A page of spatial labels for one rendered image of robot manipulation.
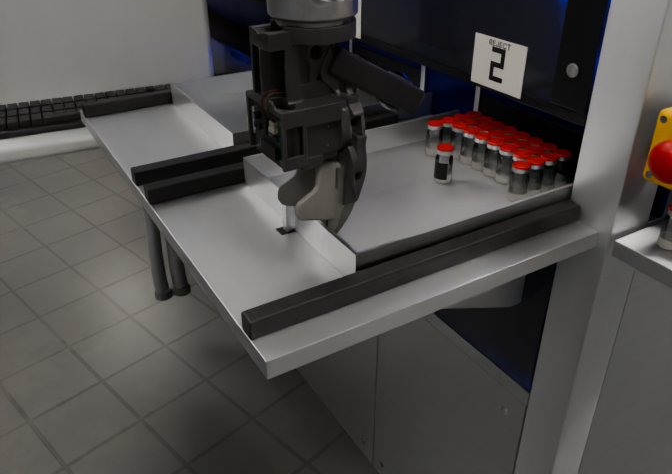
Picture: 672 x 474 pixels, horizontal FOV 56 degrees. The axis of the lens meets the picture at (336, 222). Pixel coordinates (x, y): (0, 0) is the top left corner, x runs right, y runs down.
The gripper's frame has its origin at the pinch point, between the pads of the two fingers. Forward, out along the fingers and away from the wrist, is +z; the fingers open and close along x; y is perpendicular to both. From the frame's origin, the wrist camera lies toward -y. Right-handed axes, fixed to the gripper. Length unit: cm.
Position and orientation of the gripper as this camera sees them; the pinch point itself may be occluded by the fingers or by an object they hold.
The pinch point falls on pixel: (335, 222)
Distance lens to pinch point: 63.1
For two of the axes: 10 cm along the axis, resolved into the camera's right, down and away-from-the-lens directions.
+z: 0.0, 8.7, 5.0
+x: 5.2, 4.2, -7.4
